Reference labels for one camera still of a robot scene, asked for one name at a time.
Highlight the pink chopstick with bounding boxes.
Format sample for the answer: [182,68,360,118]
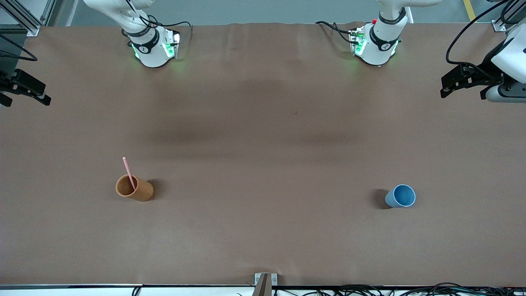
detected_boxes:
[122,157,137,191]

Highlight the blue cup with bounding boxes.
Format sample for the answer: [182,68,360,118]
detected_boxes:
[385,184,416,208]

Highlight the orange cup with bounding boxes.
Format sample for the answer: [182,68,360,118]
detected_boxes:
[115,174,155,202]

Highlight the brown table cover sheet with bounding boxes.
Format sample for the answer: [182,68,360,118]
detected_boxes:
[0,23,526,287]

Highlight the brown upright bar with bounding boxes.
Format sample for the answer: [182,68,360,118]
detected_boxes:
[251,274,272,296]

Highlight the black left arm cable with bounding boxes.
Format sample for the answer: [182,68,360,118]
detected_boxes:
[446,0,522,81]

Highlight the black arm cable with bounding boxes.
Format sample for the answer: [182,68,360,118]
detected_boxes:
[0,34,38,62]
[446,0,522,81]

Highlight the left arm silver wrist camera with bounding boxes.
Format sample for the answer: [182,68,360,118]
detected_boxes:
[480,83,526,104]

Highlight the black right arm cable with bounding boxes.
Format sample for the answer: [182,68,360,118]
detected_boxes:
[0,34,38,62]

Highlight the aluminium frame profile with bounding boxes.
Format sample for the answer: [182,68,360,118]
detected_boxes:
[492,0,526,32]
[0,0,42,37]

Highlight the grey metal post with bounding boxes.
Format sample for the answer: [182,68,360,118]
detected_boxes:
[40,0,78,27]

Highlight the black left base cable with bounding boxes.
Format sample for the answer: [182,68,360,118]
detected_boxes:
[315,20,355,42]

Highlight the black base cable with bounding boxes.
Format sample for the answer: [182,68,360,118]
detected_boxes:
[315,20,355,42]
[125,0,193,31]

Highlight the black right base cable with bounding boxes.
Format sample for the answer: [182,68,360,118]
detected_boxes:
[125,0,193,31]

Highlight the grey metal mounting bracket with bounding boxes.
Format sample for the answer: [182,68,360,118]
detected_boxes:
[254,273,278,287]

